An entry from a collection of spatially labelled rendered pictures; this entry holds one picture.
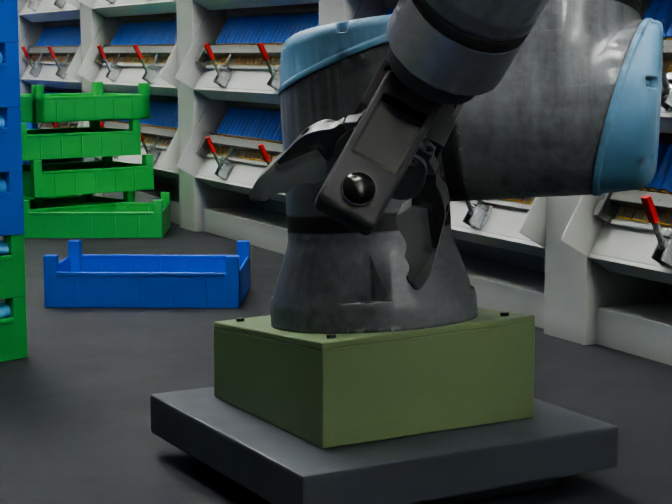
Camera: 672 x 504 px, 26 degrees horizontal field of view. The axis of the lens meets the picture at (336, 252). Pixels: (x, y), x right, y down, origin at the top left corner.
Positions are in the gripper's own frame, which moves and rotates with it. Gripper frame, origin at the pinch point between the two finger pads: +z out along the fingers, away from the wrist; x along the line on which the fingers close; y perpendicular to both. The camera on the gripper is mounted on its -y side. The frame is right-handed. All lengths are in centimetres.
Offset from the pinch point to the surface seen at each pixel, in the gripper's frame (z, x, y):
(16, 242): 61, 34, 38
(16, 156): 53, 39, 44
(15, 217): 59, 35, 39
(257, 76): 102, 25, 141
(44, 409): 53, 18, 11
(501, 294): 64, -28, 76
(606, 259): 39, -34, 64
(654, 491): 12.8, -36.0, 6.0
